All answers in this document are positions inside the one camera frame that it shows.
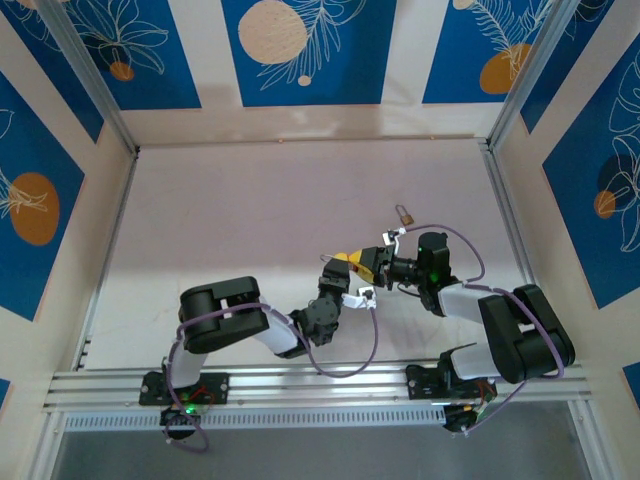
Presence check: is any red padlock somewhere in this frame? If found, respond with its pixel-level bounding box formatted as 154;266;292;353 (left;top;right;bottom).
319;251;361;274

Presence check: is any black controller board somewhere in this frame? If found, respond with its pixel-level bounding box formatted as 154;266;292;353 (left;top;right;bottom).
442;402;486;436
159;404;201;441

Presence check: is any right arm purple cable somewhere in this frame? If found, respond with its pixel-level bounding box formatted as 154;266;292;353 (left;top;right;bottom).
405;223;567;436

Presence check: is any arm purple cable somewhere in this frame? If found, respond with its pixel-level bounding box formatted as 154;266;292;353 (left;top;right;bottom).
405;223;567;436
163;299;380;454

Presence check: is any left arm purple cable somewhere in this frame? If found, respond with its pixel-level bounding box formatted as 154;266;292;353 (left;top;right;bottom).
163;299;380;454

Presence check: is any aluminium mounting rail frame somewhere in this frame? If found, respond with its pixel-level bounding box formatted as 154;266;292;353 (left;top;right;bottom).
42;357;596;415

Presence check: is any aluminium side rail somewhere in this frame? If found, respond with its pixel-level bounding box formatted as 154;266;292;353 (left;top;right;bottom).
73;152;140;372
479;139;560;359

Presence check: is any white slotted cable duct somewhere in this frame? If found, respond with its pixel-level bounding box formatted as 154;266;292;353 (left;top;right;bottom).
63;404;447;432

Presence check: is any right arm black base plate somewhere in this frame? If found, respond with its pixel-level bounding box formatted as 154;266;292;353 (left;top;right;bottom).
405;364;499;401

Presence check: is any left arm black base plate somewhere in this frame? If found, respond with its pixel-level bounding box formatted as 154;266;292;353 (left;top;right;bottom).
138;370;231;406

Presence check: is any aluminium frame post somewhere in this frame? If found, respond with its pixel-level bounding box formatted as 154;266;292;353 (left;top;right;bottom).
37;0;140;157
485;0;587;151

